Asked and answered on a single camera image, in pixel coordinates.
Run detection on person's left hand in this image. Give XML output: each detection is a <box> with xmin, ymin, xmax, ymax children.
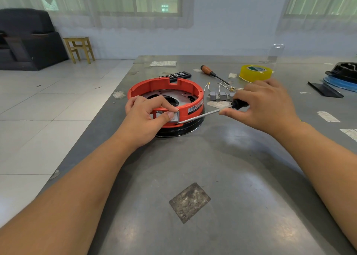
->
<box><xmin>114</xmin><ymin>95</ymin><xmax>179</xmax><ymax>151</ymax></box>

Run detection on person's right hand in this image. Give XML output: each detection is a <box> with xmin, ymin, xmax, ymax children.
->
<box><xmin>219</xmin><ymin>79</ymin><xmax>302</xmax><ymax>140</ymax></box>

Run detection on red round appliance base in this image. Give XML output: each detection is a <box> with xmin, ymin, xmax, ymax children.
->
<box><xmin>128</xmin><ymin>77</ymin><xmax>205</xmax><ymax>139</ymax></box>

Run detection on teal handle screwdriver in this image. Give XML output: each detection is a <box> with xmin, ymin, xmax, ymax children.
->
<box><xmin>180</xmin><ymin>98</ymin><xmax>250</xmax><ymax>123</ymax></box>

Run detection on person's left forearm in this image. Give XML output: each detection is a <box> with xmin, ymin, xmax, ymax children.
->
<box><xmin>0</xmin><ymin>135</ymin><xmax>137</xmax><ymax>255</ymax></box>

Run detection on person's right forearm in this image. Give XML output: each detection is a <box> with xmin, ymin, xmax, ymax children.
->
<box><xmin>282</xmin><ymin>121</ymin><xmax>357</xmax><ymax>250</ymax></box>

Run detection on black round appliance part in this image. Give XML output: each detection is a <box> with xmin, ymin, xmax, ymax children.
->
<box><xmin>326</xmin><ymin>62</ymin><xmax>357</xmax><ymax>85</ymax></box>

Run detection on yellow tape roll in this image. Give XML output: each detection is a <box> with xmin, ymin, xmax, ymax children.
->
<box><xmin>239</xmin><ymin>64</ymin><xmax>274</xmax><ymax>83</ymax></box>

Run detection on crumpled white tape piece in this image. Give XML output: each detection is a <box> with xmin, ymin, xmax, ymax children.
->
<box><xmin>206</xmin><ymin>100</ymin><xmax>232</xmax><ymax>109</ymax></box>

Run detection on black flat plate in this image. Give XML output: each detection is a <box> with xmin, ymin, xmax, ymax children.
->
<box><xmin>307</xmin><ymin>81</ymin><xmax>344</xmax><ymax>99</ymax></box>

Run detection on narrow white tape strip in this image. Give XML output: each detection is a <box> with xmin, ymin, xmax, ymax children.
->
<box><xmin>317</xmin><ymin>111</ymin><xmax>341</xmax><ymax>123</ymax></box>

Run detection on black remote control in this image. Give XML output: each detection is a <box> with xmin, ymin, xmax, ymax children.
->
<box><xmin>159</xmin><ymin>71</ymin><xmax>192</xmax><ymax>81</ymax></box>

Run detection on white paper sheet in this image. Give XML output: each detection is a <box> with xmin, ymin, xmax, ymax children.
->
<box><xmin>148</xmin><ymin>60</ymin><xmax>177</xmax><ymax>68</ymax></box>

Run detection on wide white tape strips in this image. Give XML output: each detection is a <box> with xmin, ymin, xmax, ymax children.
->
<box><xmin>340</xmin><ymin>128</ymin><xmax>357</xmax><ymax>143</ymax></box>

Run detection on small wooden stool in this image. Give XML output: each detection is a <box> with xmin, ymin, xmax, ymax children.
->
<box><xmin>63</xmin><ymin>37</ymin><xmax>96</xmax><ymax>64</ymax></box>

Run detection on black armchair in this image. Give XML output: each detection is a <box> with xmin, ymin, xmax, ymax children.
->
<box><xmin>0</xmin><ymin>8</ymin><xmax>69</xmax><ymax>71</ymax></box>

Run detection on orange handle screwdriver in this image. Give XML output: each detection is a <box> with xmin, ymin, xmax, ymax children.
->
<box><xmin>200</xmin><ymin>64</ymin><xmax>231</xmax><ymax>85</ymax></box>

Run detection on blue ring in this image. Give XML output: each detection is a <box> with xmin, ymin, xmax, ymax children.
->
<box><xmin>322</xmin><ymin>76</ymin><xmax>357</xmax><ymax>93</ymax></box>

